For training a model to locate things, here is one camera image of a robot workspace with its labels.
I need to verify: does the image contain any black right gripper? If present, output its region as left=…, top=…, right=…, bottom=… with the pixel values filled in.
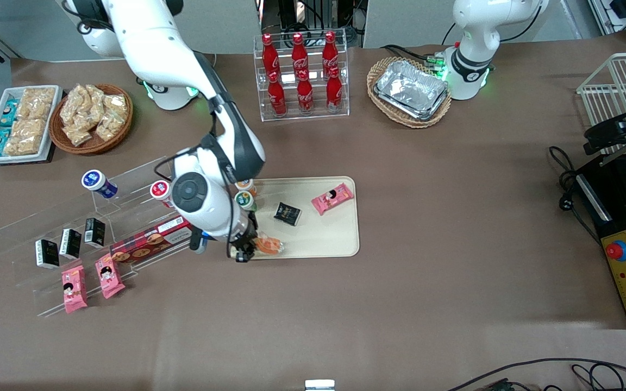
left=230, top=213, right=261, bottom=263

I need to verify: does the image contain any plastic-wrapped triangle sandwich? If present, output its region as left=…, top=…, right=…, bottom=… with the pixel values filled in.
left=252, top=235, right=284, bottom=256

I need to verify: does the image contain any beige plastic tray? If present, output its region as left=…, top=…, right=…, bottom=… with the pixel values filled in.
left=235, top=175, right=360, bottom=260

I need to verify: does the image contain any aluminium foil tray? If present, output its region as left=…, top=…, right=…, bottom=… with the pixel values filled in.
left=375, top=60, right=449, bottom=116
left=373, top=87, right=448, bottom=121

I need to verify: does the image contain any green-lid yogurt cup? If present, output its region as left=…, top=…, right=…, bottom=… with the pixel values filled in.
left=235, top=191, right=258, bottom=213

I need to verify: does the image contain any black snack packet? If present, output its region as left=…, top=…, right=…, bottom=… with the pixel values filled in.
left=273, top=202, right=302, bottom=226

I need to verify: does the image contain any black sealing machine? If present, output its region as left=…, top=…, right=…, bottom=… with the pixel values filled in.
left=574, top=152, right=626, bottom=330

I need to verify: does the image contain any pink snack packet with face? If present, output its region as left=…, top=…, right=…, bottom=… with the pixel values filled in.
left=61, top=265, right=89, bottom=314
left=311, top=182, right=355, bottom=216
left=95, top=254, right=126, bottom=299

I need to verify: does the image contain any red-lid yogurt cup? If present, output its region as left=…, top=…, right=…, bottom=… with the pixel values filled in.
left=149, top=180, right=174, bottom=209

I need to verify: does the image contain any red cookie box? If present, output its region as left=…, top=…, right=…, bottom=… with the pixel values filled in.
left=109, top=216, right=197, bottom=265

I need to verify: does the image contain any clear acrylic stepped shelf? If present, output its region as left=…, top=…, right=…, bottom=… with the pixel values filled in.
left=0, top=156, right=208, bottom=318

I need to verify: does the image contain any clear acrylic bottle rack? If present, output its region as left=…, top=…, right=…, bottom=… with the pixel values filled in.
left=253, top=34, right=350, bottom=122

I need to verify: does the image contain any red cola bottle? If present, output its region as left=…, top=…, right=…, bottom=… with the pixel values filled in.
left=267, top=71, right=287, bottom=116
left=322, top=31, right=340, bottom=74
left=326, top=66, right=343, bottom=112
left=291, top=33, right=309, bottom=77
left=261, top=34, right=280, bottom=77
left=297, top=70, right=314, bottom=113

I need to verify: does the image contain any small black carton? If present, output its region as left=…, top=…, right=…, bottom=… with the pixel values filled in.
left=59, top=228, right=82, bottom=260
left=35, top=239, right=60, bottom=269
left=84, top=218, right=106, bottom=249

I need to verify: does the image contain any blue-lid yogurt cup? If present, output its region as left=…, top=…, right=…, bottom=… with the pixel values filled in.
left=81, top=169, right=118, bottom=199

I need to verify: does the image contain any brown wicker basket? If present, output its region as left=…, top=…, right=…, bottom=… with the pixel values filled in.
left=48, top=83, right=134, bottom=156

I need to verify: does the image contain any clear bag of fried snacks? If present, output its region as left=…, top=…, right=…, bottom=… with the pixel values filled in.
left=65, top=125, right=94, bottom=147
left=60, top=87, right=89, bottom=128
left=85, top=84, right=108, bottom=109
left=104, top=93, right=129, bottom=117
left=96, top=111, right=127, bottom=142

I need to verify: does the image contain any light wicker basket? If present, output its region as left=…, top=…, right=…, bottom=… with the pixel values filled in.
left=366, top=56, right=453, bottom=129

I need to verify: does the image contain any white rectangular dish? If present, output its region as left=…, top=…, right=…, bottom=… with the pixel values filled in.
left=0, top=85, right=64, bottom=165

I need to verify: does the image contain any black equipment rack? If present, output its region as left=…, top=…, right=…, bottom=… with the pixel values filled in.
left=259, top=0, right=368, bottom=47

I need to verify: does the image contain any clear bag of crackers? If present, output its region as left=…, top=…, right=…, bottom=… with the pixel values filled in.
left=11, top=118, right=47, bottom=141
left=18, top=87, right=56, bottom=121
left=3, top=136, right=42, bottom=157

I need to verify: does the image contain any white wire rack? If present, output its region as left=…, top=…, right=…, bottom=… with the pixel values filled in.
left=577, top=52, right=626, bottom=158

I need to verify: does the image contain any black power cable with plug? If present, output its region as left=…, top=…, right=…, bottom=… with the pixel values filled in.
left=548, top=146, right=602, bottom=245

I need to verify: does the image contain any aluminium frame with equipment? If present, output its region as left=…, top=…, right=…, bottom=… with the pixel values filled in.
left=587, top=0, right=626, bottom=39

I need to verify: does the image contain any black cable at arm base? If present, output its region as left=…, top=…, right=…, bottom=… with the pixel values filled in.
left=381, top=43, right=445, bottom=65

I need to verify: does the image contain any long black cable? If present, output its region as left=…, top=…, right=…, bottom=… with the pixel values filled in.
left=446, top=357, right=626, bottom=391

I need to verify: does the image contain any looped black cable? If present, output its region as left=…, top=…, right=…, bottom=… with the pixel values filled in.
left=571, top=363, right=626, bottom=391

